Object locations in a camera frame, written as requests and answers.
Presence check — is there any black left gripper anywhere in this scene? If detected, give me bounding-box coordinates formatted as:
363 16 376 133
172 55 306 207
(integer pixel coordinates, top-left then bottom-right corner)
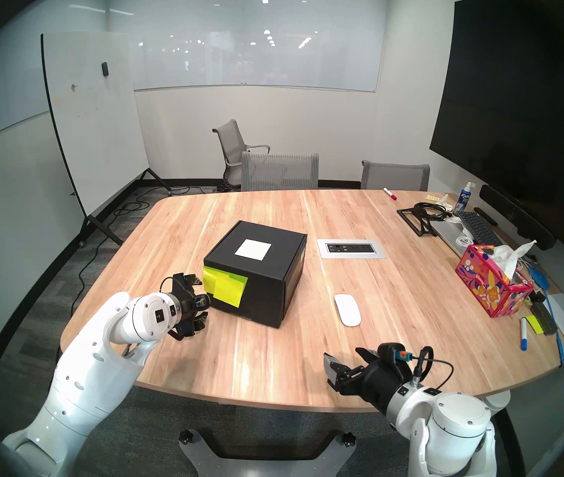
168 273 211 340

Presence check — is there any gray plain-back office chair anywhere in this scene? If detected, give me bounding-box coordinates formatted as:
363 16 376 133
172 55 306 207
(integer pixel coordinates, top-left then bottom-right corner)
360 160 430 192

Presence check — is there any black laptop stand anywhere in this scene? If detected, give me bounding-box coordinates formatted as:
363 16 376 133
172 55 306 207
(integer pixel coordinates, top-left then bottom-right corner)
397 207 439 237

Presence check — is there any black video conference bar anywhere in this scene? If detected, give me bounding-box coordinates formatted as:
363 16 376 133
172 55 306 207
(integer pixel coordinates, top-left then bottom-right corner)
480 184 557 250

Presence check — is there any blue fly swatter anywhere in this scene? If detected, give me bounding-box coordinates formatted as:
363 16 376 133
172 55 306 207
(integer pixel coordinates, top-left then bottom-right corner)
529 265 564 366

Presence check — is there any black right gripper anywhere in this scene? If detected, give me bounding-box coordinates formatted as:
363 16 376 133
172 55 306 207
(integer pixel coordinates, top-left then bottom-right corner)
324 343 419 417

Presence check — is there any red floral tissue box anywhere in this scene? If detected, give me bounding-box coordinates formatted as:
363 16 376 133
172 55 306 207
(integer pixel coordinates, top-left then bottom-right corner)
455 244 534 318

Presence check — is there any gray mesh office chair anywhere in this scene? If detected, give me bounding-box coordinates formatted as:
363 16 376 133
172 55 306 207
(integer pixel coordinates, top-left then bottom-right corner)
241 152 320 192

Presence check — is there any whiteboard cleaner spray bottle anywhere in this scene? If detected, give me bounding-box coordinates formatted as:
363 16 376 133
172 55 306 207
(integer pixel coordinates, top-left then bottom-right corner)
453 181 476 213

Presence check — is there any black cardboard box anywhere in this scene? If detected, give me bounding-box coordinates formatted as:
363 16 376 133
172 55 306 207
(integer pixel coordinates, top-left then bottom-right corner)
203 220 308 329

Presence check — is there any lime green sticky note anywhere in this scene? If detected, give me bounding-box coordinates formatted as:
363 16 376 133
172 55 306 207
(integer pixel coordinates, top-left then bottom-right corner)
203 266 249 295

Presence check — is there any large black wall screen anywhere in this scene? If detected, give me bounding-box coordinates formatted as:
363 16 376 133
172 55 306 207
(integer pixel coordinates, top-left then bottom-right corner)
429 0 564 228

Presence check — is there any rolling whiteboard on stand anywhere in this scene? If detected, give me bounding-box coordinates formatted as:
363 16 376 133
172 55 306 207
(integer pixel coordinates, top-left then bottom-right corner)
41 32 173 246

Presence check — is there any white tissue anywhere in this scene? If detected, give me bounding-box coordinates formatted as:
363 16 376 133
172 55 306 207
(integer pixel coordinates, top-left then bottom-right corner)
491 240 537 280

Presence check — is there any gray office chair with armrests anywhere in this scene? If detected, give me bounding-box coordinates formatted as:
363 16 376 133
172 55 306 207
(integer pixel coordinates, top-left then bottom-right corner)
212 119 271 191

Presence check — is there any silver laptop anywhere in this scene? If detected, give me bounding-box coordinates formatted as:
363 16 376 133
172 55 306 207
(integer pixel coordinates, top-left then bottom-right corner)
431 220 479 258

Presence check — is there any coiled black cable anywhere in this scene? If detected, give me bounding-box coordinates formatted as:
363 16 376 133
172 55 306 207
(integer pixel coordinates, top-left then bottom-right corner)
414 202 454 221

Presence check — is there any silver table power panel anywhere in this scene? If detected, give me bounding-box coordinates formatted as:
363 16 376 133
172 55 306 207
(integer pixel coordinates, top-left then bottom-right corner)
317 239 387 259

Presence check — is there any white computer mouse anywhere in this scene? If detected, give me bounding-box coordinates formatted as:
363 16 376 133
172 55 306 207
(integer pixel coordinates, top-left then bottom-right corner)
334 294 362 327

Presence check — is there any glass wall whiteboard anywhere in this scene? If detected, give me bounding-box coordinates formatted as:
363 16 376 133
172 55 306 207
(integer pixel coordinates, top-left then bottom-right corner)
108 0 387 93

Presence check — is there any black keyboard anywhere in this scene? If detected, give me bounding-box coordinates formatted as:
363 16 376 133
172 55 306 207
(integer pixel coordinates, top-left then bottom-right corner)
455 211 503 247

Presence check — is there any black floor cable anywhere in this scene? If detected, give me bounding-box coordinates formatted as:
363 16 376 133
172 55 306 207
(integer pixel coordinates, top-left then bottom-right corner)
54 185 188 367

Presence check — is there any pale square sticky note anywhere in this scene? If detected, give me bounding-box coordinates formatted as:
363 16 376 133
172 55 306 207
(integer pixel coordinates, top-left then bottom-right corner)
234 238 272 261

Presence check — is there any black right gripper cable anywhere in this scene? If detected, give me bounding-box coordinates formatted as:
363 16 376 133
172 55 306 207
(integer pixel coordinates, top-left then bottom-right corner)
411 347 454 388

